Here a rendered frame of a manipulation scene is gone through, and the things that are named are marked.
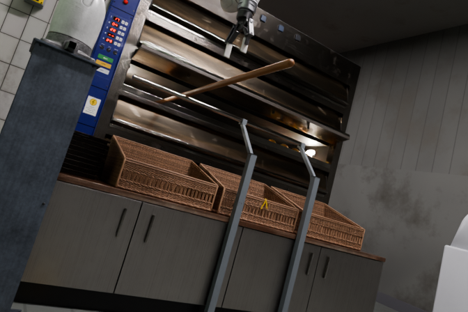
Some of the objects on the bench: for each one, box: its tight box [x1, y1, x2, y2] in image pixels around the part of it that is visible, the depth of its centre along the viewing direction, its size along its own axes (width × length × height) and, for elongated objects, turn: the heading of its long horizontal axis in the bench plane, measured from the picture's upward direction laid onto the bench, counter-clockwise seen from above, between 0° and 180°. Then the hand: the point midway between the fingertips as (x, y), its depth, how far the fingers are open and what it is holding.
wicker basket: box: [270, 186, 366, 251], centre depth 274 cm, size 49×56×28 cm
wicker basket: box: [100, 135, 219, 212], centre depth 220 cm, size 49×56×28 cm
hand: (235, 52), depth 175 cm, fingers open, 13 cm apart
